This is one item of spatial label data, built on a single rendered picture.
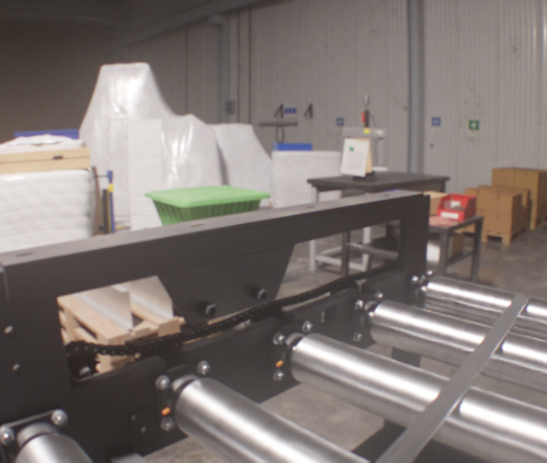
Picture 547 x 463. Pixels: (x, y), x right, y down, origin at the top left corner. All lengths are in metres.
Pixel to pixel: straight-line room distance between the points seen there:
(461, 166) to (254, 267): 10.83
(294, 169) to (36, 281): 7.11
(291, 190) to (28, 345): 7.13
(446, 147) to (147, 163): 8.52
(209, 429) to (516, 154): 10.70
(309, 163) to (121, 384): 7.04
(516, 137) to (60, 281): 10.82
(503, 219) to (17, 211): 5.57
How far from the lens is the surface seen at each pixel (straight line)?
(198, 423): 0.82
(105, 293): 2.96
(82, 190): 4.14
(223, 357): 0.98
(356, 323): 1.28
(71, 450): 0.74
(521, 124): 11.18
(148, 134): 4.61
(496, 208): 6.51
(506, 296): 1.41
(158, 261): 0.82
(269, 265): 1.00
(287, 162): 7.71
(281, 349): 1.06
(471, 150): 11.58
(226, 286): 0.93
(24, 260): 0.73
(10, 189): 4.15
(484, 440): 0.84
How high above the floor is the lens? 1.34
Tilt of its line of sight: 12 degrees down
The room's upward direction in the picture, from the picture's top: straight up
